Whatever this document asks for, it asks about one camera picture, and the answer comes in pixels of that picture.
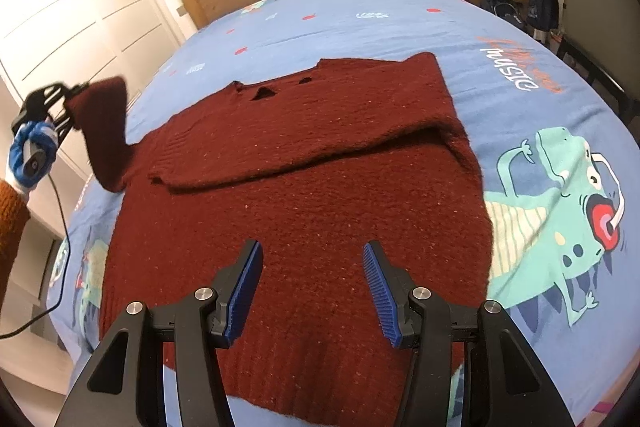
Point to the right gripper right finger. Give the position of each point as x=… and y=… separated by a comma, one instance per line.
x=475, y=355

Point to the grey chair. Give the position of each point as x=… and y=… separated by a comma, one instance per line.
x=603, y=36

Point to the blue dinosaur bed sheet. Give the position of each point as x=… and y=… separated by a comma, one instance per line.
x=560, y=172

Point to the white wardrobe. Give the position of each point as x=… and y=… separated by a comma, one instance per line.
x=77, y=41

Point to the blue gloved left hand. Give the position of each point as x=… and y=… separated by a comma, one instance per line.
x=31, y=156

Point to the orange sleeved left forearm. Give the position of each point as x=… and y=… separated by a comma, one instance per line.
x=14, y=215

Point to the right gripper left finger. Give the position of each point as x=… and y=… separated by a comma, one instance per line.
x=122, y=384

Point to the dark red knit sweater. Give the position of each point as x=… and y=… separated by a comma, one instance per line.
x=313, y=166

